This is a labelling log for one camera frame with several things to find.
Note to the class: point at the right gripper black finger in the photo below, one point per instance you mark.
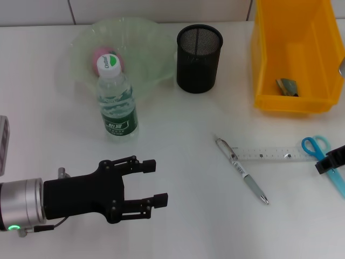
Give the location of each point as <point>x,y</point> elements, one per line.
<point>324,166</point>
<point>338,155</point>

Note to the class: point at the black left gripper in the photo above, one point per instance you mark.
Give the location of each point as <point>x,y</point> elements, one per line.
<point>81,194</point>

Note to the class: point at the clear green-label water bottle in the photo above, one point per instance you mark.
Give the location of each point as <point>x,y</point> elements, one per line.
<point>118,108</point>

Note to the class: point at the green plastic wrapper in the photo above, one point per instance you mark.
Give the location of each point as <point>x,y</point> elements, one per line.
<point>287,87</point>

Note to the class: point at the pink toy peach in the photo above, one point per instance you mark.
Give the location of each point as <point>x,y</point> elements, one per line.
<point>94,60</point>

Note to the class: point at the clear plastic ruler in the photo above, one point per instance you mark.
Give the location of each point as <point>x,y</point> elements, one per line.
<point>272,154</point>

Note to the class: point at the silver ballpoint pen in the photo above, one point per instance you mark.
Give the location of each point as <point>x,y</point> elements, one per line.
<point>250,180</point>

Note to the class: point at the translucent green fruit plate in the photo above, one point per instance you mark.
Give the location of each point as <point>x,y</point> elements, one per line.
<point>151,62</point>

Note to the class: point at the black mesh pen holder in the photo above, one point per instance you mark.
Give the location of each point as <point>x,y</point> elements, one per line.
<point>198,70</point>

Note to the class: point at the yellow plastic bin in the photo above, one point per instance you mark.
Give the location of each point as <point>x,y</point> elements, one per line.
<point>296,35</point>

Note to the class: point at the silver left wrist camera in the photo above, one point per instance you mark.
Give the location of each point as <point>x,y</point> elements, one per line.
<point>4,145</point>

